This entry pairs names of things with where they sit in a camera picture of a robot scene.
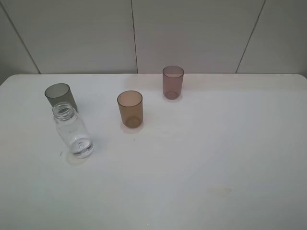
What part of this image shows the clear plastic water bottle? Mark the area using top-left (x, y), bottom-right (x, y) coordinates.
top-left (52, 102), bottom-right (94, 159)

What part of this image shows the brown translucent cup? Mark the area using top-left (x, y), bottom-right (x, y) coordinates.
top-left (117, 90), bottom-right (143, 128)

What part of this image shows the grey translucent cup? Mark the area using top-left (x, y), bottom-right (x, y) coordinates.
top-left (45, 83), bottom-right (78, 111)

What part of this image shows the mauve translucent cup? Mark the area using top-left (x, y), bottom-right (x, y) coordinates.
top-left (163, 66), bottom-right (184, 100)

